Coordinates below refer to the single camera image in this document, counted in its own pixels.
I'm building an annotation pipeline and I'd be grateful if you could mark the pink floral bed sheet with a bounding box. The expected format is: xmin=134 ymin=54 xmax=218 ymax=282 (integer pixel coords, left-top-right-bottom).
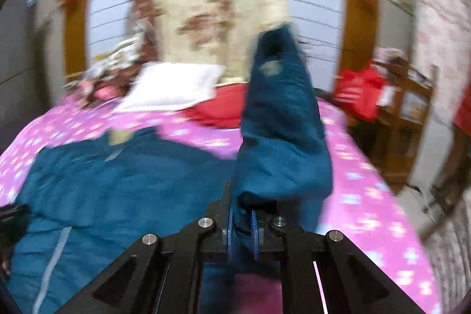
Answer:
xmin=1 ymin=99 xmax=442 ymax=313

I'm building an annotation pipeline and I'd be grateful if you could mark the white pillow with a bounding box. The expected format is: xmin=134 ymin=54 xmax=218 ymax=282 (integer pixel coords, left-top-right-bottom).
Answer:
xmin=114 ymin=62 xmax=224 ymax=113

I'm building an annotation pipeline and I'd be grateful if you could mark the red shopping bag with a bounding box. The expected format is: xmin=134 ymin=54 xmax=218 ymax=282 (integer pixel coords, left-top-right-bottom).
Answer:
xmin=333 ymin=63 xmax=387 ymax=122

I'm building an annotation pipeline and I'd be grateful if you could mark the grey wardrobe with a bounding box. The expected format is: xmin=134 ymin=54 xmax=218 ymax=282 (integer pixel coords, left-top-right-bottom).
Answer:
xmin=1 ymin=0 xmax=50 ymax=151

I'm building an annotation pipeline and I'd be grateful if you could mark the red cloth at right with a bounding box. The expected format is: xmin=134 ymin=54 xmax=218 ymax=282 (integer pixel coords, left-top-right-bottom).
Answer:
xmin=453 ymin=84 xmax=471 ymax=136

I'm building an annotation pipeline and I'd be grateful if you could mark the wooden shelf rack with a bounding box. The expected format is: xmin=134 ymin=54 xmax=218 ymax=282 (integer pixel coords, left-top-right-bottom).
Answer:
xmin=370 ymin=57 xmax=439 ymax=195

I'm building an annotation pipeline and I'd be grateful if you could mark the cream floral quilt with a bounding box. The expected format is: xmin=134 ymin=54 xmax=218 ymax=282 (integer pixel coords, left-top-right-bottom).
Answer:
xmin=152 ymin=0 xmax=289 ymax=84

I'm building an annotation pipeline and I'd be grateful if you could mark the brown patterned blanket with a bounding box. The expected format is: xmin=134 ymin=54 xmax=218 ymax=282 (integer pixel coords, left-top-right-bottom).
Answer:
xmin=65 ymin=0 xmax=159 ymax=108

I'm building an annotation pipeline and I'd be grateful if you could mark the red ruffled pillow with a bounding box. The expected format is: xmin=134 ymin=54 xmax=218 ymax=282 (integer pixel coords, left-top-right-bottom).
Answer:
xmin=181 ymin=84 xmax=248 ymax=129

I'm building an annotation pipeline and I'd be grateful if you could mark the dark teal puffer jacket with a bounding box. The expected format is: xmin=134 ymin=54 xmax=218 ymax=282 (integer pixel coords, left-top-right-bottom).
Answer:
xmin=7 ymin=25 xmax=333 ymax=313

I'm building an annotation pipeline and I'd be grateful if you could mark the pink floral curtain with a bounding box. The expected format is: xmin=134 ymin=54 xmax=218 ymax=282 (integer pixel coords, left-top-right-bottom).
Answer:
xmin=413 ymin=0 xmax=470 ymax=125

